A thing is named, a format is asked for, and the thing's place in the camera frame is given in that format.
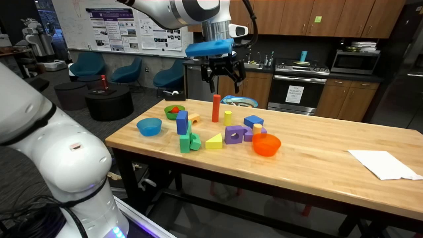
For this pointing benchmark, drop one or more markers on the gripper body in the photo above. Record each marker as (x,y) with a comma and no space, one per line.
(220,62)

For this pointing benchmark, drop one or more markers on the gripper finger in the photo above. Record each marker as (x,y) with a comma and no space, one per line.
(237,74)
(208,74)

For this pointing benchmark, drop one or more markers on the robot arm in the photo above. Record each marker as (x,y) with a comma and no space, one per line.
(66,158)

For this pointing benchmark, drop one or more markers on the steel dishwasher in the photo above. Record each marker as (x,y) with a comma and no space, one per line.
(195,82)

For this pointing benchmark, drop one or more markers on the sink tap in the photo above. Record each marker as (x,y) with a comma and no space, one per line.
(249,54)

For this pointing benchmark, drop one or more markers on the wooden base cabinet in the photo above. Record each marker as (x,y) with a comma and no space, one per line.
(257,87)
(347,99)

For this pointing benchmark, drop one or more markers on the bin with blue bag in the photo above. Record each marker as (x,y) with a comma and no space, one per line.
(239,100)

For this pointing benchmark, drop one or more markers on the red foam cylinder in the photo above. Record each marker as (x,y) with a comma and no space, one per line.
(216,108)

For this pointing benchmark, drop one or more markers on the teal lounge chair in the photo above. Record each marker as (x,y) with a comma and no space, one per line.
(168,77)
(87,64)
(127,71)

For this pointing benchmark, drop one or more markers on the yellow foam cylinder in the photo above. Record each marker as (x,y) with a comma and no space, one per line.
(227,118)

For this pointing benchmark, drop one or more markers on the tan arch foam block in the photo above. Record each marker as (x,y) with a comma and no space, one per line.
(195,117)

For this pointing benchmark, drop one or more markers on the red toy strawberry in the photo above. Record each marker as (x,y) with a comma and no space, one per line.
(174,109)

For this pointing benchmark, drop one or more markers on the blue foam cube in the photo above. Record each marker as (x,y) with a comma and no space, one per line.
(253,121)

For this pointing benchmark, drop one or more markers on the green plastic bowl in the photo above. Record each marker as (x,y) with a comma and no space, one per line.
(172,115)

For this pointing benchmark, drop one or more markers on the blue rectangular foam block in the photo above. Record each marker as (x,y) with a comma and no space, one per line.
(182,123)

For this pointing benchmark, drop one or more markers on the tan foam cylinder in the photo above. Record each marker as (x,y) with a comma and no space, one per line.
(257,129)

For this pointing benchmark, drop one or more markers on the steel kitchen stove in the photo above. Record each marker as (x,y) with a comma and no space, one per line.
(297,79)

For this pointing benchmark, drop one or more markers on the purple foam block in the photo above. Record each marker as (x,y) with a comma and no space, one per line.
(248,135)

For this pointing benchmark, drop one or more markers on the purple block with round hole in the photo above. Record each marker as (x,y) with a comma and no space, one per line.
(228,138)

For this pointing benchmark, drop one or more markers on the teal cup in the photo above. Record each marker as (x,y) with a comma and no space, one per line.
(303,56)

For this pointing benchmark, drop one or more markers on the yellow triangle foam block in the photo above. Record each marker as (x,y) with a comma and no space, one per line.
(214,142)

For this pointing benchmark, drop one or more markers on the green arch foam block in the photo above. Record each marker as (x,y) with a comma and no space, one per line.
(195,142)

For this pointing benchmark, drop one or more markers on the orange plastic bowl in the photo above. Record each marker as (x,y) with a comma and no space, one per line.
(266,145)

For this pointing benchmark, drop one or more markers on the blue plastic bowl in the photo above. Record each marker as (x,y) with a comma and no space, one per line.
(149,127)

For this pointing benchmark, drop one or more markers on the green sticky note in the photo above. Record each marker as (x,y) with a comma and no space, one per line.
(318,19)

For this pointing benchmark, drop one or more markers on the group of black ottomans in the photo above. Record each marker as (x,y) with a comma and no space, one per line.
(109,104)

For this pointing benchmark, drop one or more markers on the red bottle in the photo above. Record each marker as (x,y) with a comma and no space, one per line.
(104,82)

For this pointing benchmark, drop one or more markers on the steel microwave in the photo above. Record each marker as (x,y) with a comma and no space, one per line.
(355,62)

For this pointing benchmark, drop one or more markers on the stack of dishes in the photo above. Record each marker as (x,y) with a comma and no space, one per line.
(363,46)

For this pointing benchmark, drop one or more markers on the whiteboard with posters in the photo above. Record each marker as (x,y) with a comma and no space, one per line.
(76,26)

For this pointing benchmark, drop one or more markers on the steel refrigerator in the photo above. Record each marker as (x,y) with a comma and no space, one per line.
(400,82)

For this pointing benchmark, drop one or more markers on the white paper sheet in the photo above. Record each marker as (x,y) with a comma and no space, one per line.
(383,163)

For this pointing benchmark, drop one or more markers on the grey mobile robot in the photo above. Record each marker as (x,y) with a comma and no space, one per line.
(38,41)

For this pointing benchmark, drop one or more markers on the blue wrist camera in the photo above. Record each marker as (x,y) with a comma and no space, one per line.
(209,48)

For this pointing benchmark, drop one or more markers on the row of wooden wall cabinets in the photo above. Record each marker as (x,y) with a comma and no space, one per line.
(297,16)

